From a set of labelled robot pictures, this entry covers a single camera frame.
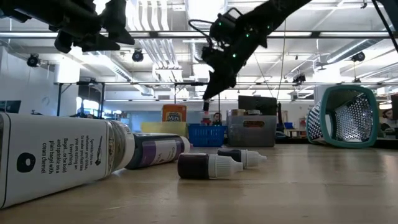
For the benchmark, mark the blue plastic bin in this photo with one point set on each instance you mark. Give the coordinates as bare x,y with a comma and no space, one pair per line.
206,137

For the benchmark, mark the yellow plastic bin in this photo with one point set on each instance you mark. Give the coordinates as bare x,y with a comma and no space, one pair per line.
155,128

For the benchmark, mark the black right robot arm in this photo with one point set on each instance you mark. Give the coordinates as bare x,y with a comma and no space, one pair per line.
280,9

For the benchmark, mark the purple-capped food colouring bottle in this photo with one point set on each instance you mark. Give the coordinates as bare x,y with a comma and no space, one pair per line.
155,151

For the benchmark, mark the person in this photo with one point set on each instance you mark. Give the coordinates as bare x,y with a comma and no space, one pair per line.
216,118
387,119

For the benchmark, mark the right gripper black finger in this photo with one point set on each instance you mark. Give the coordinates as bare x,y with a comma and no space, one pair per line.
211,85
224,82

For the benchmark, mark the dark wall screen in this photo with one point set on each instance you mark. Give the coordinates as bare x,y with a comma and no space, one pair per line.
11,106

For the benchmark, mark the black overhead frame beam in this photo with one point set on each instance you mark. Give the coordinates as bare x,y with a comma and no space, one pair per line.
171,34

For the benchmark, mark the grey translucent plastic bin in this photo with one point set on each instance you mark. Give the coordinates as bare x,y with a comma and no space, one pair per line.
252,137

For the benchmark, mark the black background rig frame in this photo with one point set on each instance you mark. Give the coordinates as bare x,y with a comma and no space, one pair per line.
77,83

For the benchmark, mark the background work table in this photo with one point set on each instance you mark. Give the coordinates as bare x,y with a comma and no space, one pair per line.
295,132

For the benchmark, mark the orange Mini-Wheats cereal box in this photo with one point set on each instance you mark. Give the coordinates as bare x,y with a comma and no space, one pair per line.
174,112

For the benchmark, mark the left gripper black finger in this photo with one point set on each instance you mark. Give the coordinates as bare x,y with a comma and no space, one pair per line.
118,25
99,43

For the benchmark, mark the pink-capped food colouring bottle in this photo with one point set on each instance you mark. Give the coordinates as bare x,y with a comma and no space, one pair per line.
206,121

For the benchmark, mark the black hanging spotlight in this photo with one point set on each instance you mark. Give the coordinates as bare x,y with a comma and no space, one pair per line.
358,57
137,55
32,59
299,78

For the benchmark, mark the teal metal box grater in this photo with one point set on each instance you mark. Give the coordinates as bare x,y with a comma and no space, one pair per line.
323,124

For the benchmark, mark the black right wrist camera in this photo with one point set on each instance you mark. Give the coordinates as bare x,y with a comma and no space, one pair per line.
222,26

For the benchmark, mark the black background monitor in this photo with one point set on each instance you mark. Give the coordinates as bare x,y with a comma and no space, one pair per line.
258,104
395,102

